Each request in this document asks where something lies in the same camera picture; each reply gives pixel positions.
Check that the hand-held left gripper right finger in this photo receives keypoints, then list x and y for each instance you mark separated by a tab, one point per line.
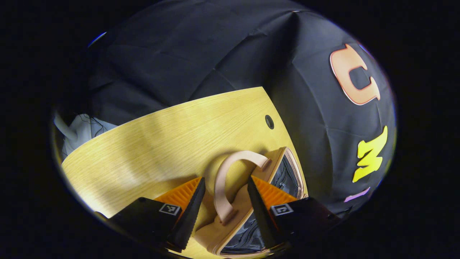
260	219

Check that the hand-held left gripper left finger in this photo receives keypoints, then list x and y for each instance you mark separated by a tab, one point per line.
190	219

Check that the white side desk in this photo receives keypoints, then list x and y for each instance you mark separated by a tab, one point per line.
86	133

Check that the black backdrop cloth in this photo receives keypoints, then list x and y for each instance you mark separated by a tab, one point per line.
215	54

